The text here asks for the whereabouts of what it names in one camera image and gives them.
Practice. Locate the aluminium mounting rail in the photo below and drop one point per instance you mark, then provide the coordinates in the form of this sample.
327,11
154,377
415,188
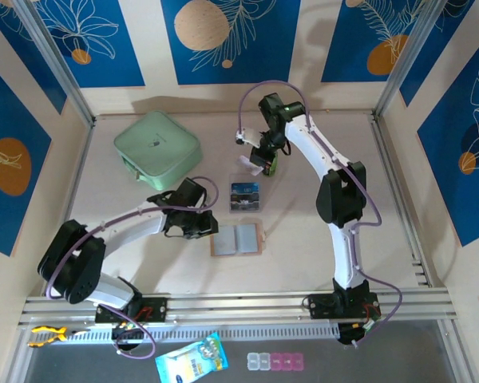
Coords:
239,305

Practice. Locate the white small plastic case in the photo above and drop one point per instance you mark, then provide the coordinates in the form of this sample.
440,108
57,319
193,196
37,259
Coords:
253,361
264,361

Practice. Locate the pink small plastic case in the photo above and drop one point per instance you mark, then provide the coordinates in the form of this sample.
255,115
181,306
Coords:
287,361
276,361
298,361

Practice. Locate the white chip card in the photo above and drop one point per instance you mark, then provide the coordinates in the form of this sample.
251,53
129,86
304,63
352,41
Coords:
248,165

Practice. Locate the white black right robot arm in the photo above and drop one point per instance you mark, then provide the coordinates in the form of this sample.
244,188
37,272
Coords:
343,255

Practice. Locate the aluminium side rail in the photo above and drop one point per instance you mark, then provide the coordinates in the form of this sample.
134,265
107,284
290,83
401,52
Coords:
407,199
66,199

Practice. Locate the tan leather card holder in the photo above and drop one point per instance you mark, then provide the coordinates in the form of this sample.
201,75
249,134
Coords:
239,239

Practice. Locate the blue VIP card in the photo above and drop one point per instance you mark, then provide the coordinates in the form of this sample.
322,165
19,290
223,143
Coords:
245,191

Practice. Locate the black VIP card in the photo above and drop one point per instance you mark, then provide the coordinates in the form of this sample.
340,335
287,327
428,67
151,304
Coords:
245,206

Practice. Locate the clear acrylic card box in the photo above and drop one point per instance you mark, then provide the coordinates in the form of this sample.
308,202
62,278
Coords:
245,177

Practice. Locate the blue snack packet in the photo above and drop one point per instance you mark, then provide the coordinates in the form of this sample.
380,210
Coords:
191,359

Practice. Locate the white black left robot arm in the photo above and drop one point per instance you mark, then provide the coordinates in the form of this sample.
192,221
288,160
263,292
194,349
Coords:
135,225

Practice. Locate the aluminium frame post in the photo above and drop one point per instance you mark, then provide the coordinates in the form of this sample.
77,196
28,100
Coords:
411,56
62,68

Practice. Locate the mint green zip pouch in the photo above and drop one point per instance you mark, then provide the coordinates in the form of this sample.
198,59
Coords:
155,143

